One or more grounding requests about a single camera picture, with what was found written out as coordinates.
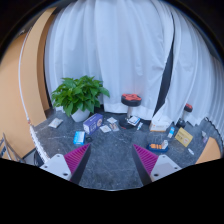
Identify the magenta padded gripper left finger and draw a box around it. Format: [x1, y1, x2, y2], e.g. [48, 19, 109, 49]
[41, 143, 91, 184]

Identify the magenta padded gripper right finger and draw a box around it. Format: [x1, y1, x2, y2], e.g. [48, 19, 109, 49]
[132, 144, 181, 185]

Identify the blue tray with orange charger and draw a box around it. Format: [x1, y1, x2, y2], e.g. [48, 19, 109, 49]
[147, 140, 168, 153]

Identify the small light blue box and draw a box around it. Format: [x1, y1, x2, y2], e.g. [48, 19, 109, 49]
[73, 131, 85, 145]

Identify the small blue white bottle box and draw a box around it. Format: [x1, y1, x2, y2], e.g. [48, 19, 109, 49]
[167, 127, 175, 138]

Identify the white tissue box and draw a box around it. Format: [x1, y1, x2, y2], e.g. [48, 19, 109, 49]
[149, 111, 172, 132]

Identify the yellow flat package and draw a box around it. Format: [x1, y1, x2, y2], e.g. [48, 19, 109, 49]
[175, 128, 193, 147]

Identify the silver foil packet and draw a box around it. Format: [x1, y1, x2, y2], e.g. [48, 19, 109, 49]
[49, 118, 63, 128]

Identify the white blue box under stool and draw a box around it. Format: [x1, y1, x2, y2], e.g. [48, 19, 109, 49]
[128, 116, 140, 126]

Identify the white plant pot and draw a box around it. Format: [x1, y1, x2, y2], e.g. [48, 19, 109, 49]
[71, 109, 90, 122]

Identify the small flat sachet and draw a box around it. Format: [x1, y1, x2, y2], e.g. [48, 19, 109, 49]
[100, 125, 111, 133]

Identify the dark blue cardboard box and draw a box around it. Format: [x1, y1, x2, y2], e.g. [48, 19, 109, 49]
[83, 113, 103, 135]

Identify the small printed card packet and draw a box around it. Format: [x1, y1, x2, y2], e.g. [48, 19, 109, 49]
[107, 117, 119, 131]

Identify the orange wooden board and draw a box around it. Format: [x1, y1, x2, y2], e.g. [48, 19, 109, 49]
[196, 137, 221, 164]

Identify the red black round stool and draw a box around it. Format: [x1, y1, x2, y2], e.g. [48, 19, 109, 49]
[119, 94, 142, 129]

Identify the green leafy potted plant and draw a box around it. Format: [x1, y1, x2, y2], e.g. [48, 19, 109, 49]
[51, 75, 110, 116]

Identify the white curtain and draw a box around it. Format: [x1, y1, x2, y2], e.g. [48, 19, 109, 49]
[45, 0, 224, 136]

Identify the white corrugated hose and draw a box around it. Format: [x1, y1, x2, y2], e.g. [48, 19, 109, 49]
[18, 29, 51, 163]

